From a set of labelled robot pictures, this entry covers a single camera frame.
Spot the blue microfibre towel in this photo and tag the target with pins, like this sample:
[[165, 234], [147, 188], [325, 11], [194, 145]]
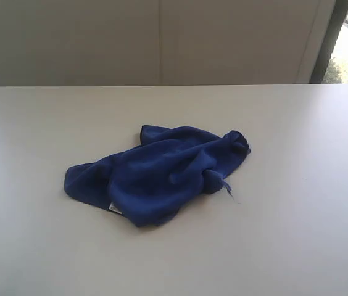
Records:
[[150, 183]]

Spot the dark window frame post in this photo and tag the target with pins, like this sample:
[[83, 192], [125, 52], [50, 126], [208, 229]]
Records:
[[329, 41]]

